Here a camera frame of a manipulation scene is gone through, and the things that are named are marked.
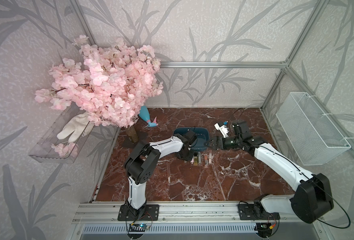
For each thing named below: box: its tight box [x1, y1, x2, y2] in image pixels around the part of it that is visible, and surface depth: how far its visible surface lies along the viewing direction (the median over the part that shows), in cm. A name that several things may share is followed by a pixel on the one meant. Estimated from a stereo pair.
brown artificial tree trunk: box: [126, 126, 139, 143], surface depth 96 cm
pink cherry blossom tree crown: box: [35, 34, 163, 157], surface depth 60 cm
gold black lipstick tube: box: [193, 151, 198, 166], surface depth 93 cm
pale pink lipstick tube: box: [208, 150, 212, 165], surface depth 95 cm
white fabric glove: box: [57, 113, 95, 143], surface depth 67 cm
